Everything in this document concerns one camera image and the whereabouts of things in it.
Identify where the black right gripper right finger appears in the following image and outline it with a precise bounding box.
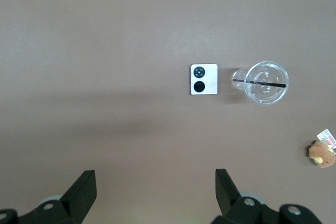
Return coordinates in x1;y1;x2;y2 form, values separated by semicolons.
209;168;324;224

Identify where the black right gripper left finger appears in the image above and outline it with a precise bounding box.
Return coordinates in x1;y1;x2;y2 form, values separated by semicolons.
0;170;98;224

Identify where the lavender flip phone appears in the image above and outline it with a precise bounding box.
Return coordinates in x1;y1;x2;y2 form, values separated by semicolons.
189;63;219;96

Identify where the brown plush toy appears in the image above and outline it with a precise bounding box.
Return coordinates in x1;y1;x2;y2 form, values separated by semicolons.
307;140;336;169

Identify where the printed plush toy tag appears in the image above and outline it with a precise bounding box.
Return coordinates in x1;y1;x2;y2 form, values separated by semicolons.
316;129;336;147

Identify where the clear plastic cup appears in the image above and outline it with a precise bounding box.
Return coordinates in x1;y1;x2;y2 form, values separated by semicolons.
231;60;290;107

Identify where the black drinking straw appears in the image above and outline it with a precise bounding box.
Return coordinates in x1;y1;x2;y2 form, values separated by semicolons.
234;78;287;89

